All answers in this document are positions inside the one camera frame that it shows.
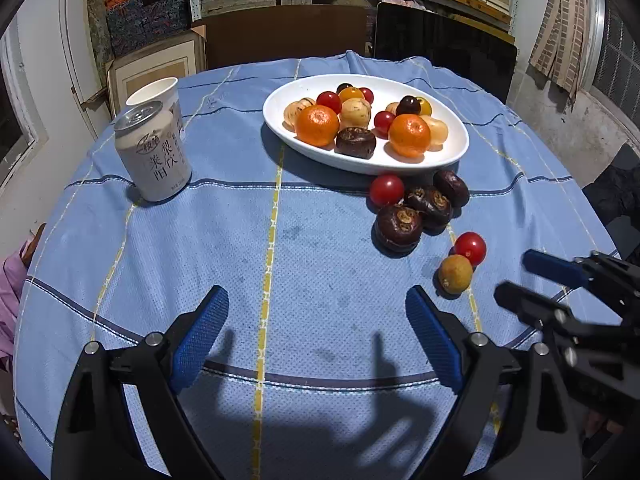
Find orange tangerine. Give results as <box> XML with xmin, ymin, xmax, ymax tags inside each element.
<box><xmin>295</xmin><ymin>105</ymin><xmax>341</xmax><ymax>148</ymax></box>
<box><xmin>388</xmin><ymin>114</ymin><xmax>432</xmax><ymax>158</ymax></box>

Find blue checked tablecloth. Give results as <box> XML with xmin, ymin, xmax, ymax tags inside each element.
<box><xmin>14</xmin><ymin>50</ymin><xmax>623</xmax><ymax>480</ymax></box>

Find dark brown water chestnut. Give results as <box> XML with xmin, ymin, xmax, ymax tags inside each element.
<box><xmin>372</xmin><ymin>204</ymin><xmax>424</xmax><ymax>257</ymax></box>
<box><xmin>433</xmin><ymin>169</ymin><xmax>470</xmax><ymax>208</ymax></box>
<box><xmin>335</xmin><ymin>126</ymin><xmax>377</xmax><ymax>160</ymax></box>
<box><xmin>404</xmin><ymin>185</ymin><xmax>455</xmax><ymax>235</ymax></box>

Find dark cloth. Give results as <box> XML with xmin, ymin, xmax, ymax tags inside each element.
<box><xmin>582</xmin><ymin>144</ymin><xmax>640</xmax><ymax>261</ymax></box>

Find person's right hand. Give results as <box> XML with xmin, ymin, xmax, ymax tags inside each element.
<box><xmin>582</xmin><ymin>407</ymin><xmax>628</xmax><ymax>443</ymax></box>

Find brown cardboard board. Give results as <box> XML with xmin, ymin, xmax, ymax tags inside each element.
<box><xmin>192</xmin><ymin>4</ymin><xmax>373</xmax><ymax>71</ymax></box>

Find black glossy panel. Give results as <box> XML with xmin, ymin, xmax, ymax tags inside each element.
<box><xmin>374</xmin><ymin>1</ymin><xmax>518</xmax><ymax>106</ymax></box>

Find wooden framed panel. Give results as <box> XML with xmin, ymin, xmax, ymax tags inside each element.
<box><xmin>106</xmin><ymin>30</ymin><xmax>207</xmax><ymax>116</ymax></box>

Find small yellow-brown round fruit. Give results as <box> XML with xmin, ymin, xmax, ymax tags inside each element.
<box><xmin>438</xmin><ymin>254</ymin><xmax>474</xmax><ymax>295</ymax></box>

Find metal window grille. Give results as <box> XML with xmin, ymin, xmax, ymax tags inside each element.
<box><xmin>590</xmin><ymin>0</ymin><xmax>640</xmax><ymax>121</ymax></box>

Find white oval plate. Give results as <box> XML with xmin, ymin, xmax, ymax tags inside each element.
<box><xmin>263</xmin><ymin>74</ymin><xmax>470</xmax><ymax>177</ymax></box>

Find pale striped round fruit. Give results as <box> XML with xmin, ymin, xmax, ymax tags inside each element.
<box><xmin>283</xmin><ymin>97</ymin><xmax>317</xmax><ymax>132</ymax></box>

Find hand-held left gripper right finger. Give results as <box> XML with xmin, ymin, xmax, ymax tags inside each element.
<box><xmin>405</xmin><ymin>285</ymin><xmax>583</xmax><ymax>480</ymax></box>

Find green patterned board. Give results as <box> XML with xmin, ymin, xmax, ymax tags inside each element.
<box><xmin>85</xmin><ymin>0</ymin><xmax>117</xmax><ymax>88</ymax></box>

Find stack of patterned boxes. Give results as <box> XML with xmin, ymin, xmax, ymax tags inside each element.
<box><xmin>102</xmin><ymin>0</ymin><xmax>190</xmax><ymax>58</ymax></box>

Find beige drink can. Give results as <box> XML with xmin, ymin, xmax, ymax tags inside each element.
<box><xmin>114</xmin><ymin>101</ymin><xmax>193</xmax><ymax>203</ymax></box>

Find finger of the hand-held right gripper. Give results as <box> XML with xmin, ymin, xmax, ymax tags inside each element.
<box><xmin>522</xmin><ymin>249</ymin><xmax>640</xmax><ymax>316</ymax></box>
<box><xmin>494</xmin><ymin>281</ymin><xmax>640</xmax><ymax>361</ymax></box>

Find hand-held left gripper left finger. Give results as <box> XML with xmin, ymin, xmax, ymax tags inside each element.
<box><xmin>51</xmin><ymin>285</ymin><xmax>230</xmax><ymax>480</ymax></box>

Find pink cloth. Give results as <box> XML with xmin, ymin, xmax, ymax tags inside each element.
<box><xmin>0</xmin><ymin>255</ymin><xmax>32</xmax><ymax>371</ymax></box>

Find brown corrugated cardboard strips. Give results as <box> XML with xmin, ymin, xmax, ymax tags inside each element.
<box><xmin>529</xmin><ymin>0</ymin><xmax>593</xmax><ymax>106</ymax></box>

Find white paper cup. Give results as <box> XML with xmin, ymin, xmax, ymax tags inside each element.
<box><xmin>125</xmin><ymin>77</ymin><xmax>185</xmax><ymax>141</ymax></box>

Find white door panel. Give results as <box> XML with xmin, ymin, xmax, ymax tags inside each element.
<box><xmin>57</xmin><ymin>0</ymin><xmax>113</xmax><ymax>143</ymax></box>

